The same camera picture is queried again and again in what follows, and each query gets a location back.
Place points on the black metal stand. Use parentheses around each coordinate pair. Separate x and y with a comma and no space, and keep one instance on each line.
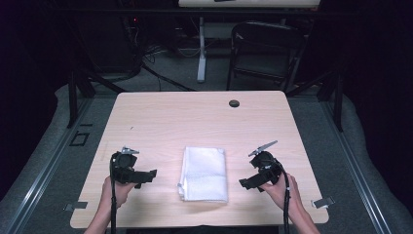
(73,97)
(338,100)

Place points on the black horizontal frame bar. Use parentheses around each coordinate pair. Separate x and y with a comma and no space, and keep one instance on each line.
(162,11)

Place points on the person's right hand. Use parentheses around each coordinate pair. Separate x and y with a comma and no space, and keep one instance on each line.
(277,195)

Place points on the person's left hand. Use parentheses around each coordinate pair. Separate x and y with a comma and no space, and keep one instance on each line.
(120,193)

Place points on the dark equipment cabinet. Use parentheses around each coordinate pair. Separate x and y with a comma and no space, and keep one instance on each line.
(107,45)

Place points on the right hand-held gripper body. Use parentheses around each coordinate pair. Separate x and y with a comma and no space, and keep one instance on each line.
(269,169)

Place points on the white desk leg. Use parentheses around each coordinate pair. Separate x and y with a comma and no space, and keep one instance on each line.
(202,55)

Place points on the short black tape strip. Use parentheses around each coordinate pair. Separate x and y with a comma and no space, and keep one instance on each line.
(86,124)

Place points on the white mesh laundry bag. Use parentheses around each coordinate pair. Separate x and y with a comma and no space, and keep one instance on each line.
(204,174)

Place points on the aluminium floor rail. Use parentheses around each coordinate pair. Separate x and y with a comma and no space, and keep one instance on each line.
(48,169)
(354,169)

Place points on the gray metal table bracket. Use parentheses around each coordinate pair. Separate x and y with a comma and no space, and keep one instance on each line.
(323,202)
(76,205)

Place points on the black folding chair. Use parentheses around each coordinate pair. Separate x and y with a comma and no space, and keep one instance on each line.
(264,52)

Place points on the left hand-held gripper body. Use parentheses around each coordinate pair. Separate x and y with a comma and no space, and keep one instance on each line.
(122,169)

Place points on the black table grommet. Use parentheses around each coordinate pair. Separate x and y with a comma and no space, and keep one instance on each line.
(234,103)

